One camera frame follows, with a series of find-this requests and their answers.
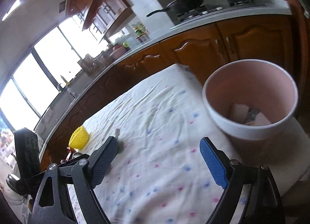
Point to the gas stove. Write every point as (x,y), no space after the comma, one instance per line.
(207,9)

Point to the sink faucet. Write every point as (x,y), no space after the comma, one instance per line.
(59,88)

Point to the condiment bottles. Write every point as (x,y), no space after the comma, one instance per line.
(141,32)

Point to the crushed red can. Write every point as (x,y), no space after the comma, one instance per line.
(70,153)

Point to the dish rack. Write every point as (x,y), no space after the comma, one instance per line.
(89,65)

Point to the brown lower cabinets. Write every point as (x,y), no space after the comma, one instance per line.
(203,50)

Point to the yellow foam fruit net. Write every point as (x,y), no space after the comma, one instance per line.
(79,138)

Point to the black wok with lid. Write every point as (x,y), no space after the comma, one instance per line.
(179,7)

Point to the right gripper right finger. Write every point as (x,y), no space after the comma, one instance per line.
(217,162)

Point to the green drink pouch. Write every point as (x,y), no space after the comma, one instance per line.
(120,142)

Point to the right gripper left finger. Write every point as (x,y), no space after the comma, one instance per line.
(100,161)

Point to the pink trash bin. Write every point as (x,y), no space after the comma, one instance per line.
(264,87)

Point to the white foam block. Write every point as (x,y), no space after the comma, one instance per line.
(238,113)
(261,120)

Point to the brown cabinets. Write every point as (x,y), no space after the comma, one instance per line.
(203,50)
(106,15)

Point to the brown upper cabinets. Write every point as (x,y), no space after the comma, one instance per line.
(106,15)

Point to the pink basin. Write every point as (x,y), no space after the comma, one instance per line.
(118,51)

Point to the white floral tablecloth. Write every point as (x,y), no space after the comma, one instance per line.
(160,176)

